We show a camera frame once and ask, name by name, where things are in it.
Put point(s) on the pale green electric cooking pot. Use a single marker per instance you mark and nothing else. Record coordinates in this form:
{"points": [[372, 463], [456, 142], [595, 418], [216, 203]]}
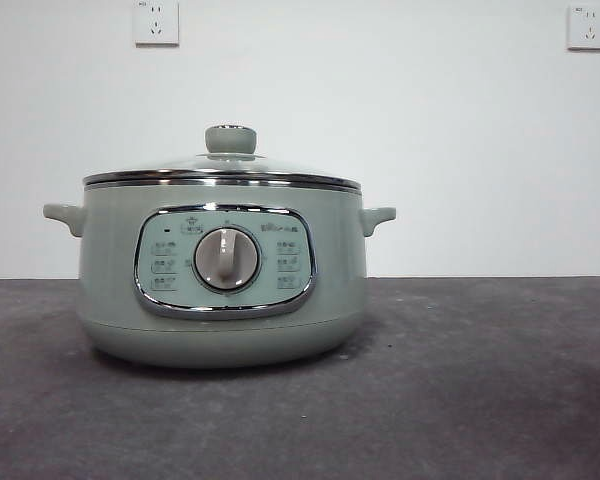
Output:
{"points": [[220, 340]]}

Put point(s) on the glass lid with green knob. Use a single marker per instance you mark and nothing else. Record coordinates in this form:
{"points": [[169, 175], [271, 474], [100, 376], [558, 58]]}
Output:
{"points": [[230, 142]]}

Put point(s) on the white wall socket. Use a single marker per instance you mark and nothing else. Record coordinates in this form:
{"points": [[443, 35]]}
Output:
{"points": [[588, 27], [156, 25]]}

